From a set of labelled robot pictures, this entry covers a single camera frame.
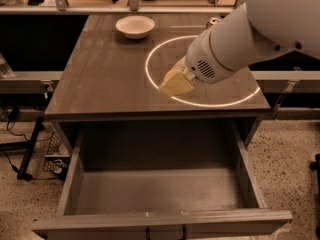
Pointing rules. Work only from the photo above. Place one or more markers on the black caster wheel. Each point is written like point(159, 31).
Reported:
point(315, 165)

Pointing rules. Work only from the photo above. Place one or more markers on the orange fruit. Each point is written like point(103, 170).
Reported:
point(169, 74)

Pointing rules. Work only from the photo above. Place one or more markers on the wire mesh basket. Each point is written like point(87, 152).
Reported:
point(57, 158)

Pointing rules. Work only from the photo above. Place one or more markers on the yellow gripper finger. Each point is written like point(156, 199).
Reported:
point(176, 85)
point(180, 65)

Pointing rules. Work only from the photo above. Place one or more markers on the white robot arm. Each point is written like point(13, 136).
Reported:
point(258, 30)

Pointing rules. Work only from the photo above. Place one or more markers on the black stand leg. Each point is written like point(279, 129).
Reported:
point(22, 173)

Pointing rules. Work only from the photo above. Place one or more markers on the grey wooden cabinet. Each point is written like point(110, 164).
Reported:
point(110, 90)

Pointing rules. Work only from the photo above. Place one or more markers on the brown patterned drink can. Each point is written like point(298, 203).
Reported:
point(212, 21)

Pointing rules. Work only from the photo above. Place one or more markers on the black drawer handle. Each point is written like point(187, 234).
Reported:
point(176, 233)

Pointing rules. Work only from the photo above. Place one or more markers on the open grey top drawer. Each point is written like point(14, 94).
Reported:
point(115, 195)

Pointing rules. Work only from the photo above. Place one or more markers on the clear plastic bottle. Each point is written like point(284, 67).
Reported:
point(5, 69)

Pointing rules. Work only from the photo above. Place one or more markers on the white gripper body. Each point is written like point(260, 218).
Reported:
point(204, 61)

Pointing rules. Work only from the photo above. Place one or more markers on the white ceramic bowl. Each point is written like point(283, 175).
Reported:
point(135, 27)

